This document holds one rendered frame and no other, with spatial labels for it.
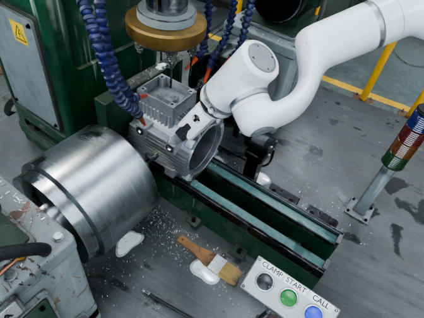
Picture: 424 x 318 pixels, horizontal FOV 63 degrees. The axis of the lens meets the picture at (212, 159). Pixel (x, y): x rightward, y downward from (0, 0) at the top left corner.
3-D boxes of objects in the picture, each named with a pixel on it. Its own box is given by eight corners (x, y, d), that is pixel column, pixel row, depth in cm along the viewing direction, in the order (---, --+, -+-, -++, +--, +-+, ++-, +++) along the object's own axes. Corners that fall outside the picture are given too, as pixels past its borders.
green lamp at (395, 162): (379, 163, 96) (387, 152, 93) (385, 152, 100) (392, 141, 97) (400, 174, 94) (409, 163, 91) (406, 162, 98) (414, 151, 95)
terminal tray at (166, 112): (136, 111, 94) (135, 89, 89) (162, 94, 100) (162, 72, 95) (171, 130, 90) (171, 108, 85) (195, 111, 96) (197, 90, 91)
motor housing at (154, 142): (129, 158, 102) (124, 107, 88) (170, 127, 114) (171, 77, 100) (182, 192, 95) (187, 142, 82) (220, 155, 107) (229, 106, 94)
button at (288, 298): (277, 300, 64) (277, 300, 63) (285, 286, 65) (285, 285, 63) (291, 310, 63) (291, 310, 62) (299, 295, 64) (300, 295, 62)
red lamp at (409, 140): (395, 140, 90) (404, 127, 87) (400, 129, 94) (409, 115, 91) (418, 151, 88) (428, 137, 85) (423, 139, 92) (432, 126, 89)
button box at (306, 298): (241, 287, 70) (238, 286, 65) (259, 257, 71) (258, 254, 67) (318, 342, 64) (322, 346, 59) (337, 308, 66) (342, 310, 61)
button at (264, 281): (253, 284, 66) (253, 283, 64) (262, 270, 67) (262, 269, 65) (267, 293, 65) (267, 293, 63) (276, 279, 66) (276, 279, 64)
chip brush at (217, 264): (173, 244, 98) (173, 243, 97) (184, 232, 101) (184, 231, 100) (234, 288, 91) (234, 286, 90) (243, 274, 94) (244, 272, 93)
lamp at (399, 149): (387, 152, 93) (395, 140, 90) (392, 141, 97) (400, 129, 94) (409, 163, 91) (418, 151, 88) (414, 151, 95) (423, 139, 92)
